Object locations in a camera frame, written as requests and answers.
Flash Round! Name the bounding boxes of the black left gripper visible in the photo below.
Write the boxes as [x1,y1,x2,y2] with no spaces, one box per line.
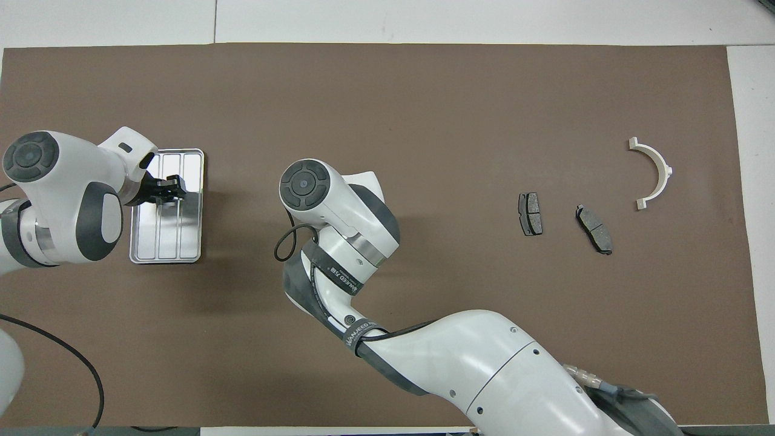
[130,171,188,206]

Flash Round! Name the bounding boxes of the silver metal tray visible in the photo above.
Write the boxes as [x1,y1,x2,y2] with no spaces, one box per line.
[129,148,205,265]

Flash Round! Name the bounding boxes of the brown table mat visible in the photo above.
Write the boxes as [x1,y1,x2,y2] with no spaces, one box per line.
[0,42,770,428]

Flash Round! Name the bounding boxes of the rectangular dark brake pad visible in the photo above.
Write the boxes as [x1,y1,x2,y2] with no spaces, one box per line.
[518,192,544,237]

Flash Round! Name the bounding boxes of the elongated dark brake pad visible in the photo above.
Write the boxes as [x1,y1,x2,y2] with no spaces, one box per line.
[575,204,613,256]

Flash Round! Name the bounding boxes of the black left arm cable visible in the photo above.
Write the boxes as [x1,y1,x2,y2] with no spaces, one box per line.
[0,314,105,432]

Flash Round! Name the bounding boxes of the white semicircular bracket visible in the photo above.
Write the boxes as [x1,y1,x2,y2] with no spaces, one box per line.
[628,137,674,211]

